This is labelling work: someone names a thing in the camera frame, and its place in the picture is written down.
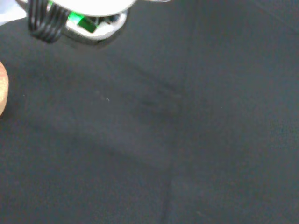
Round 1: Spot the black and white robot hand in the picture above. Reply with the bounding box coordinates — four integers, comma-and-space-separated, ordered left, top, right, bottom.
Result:
15, 0, 136, 46

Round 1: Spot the black bench cloth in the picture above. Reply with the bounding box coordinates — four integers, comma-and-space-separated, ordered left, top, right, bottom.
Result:
0, 0, 299, 224

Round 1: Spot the cork ring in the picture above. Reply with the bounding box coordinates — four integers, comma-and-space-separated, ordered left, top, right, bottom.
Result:
0, 60, 10, 119

